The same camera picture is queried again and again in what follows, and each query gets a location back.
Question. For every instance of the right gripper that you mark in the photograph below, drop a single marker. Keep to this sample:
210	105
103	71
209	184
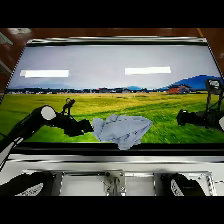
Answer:
185	117

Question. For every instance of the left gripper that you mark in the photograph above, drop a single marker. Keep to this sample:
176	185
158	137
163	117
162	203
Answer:
79	127

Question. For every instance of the light blue shirt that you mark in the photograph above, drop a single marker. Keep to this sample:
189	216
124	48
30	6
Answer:
121	129

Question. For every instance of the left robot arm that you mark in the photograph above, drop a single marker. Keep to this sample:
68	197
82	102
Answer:
31	121

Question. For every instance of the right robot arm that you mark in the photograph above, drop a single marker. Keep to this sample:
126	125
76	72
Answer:
213	118

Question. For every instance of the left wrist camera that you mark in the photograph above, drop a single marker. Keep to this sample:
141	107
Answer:
68	104

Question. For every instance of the silver frame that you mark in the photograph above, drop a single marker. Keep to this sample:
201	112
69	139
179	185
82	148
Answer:
113	173

